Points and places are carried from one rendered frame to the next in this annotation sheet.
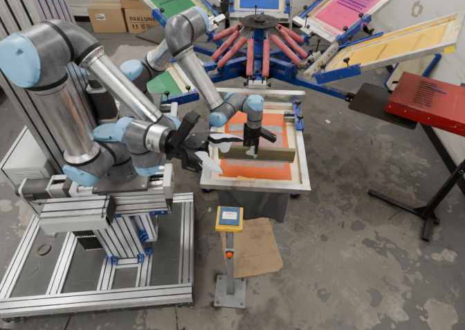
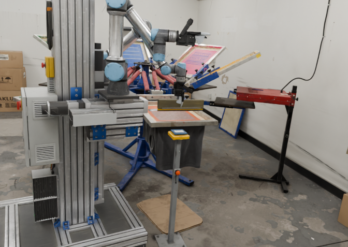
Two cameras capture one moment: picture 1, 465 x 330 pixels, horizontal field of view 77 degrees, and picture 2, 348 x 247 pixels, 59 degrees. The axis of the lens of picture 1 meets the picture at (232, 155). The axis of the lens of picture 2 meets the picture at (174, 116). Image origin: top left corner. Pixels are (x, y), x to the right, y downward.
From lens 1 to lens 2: 1.58 m
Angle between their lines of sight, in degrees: 36
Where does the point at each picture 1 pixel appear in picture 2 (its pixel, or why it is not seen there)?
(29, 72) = not seen: outside the picture
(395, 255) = (273, 202)
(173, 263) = (120, 221)
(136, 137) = (164, 32)
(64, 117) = (121, 30)
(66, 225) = (90, 117)
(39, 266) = not seen: outside the picture
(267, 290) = (199, 235)
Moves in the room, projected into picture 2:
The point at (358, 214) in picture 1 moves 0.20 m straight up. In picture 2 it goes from (238, 187) to (241, 171)
